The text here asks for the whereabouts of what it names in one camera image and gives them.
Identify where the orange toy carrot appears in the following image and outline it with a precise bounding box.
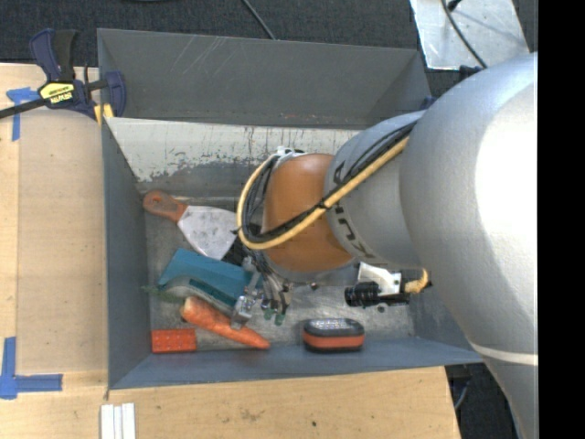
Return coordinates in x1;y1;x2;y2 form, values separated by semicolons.
140;284;272;351

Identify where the teal plastic tool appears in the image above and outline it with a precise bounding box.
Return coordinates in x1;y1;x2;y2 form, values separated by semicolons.
157;247;264;316

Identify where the orange-red dotted block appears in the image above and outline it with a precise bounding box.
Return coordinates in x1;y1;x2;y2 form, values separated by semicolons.
150;327;198;355

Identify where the black and orange work light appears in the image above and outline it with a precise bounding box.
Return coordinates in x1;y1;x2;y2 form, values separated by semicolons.
302;317;367;354

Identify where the pale wood board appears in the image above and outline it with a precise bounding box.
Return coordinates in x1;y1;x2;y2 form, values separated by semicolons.
15;107;111;377

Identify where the grey metal bin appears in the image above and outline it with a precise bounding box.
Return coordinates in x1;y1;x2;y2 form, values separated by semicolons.
96;27;485;391

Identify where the putty knife with brown handle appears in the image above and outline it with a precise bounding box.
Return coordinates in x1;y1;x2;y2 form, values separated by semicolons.
142;189;239;262

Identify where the black cylinder on white bracket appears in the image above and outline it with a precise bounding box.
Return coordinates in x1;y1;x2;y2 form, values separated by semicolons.
344;262;431;310

